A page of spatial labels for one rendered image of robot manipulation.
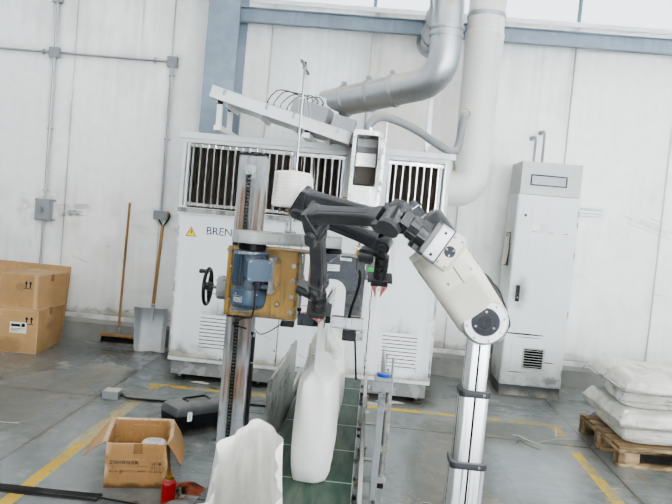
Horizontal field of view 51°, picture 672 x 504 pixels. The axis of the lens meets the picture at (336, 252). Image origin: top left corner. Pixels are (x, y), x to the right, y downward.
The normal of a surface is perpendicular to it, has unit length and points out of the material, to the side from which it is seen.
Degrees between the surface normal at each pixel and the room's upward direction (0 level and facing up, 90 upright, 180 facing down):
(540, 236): 90
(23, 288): 90
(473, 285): 115
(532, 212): 90
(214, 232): 90
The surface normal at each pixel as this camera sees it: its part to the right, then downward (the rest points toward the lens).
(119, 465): 0.19, 0.07
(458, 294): 0.27, 0.50
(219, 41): -0.05, 0.05
